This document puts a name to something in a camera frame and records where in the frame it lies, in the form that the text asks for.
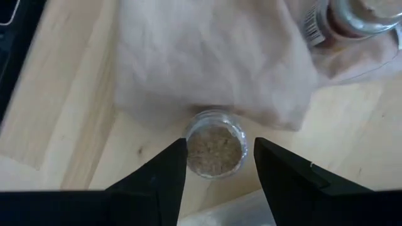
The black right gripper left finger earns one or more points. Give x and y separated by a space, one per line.
150 194

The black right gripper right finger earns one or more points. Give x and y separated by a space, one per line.
295 188

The cork-stoppered glass spice jar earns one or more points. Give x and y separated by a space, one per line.
215 150
345 22

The beige cloth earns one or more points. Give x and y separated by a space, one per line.
204 56

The black aluminium frame rail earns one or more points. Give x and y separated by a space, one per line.
12 47

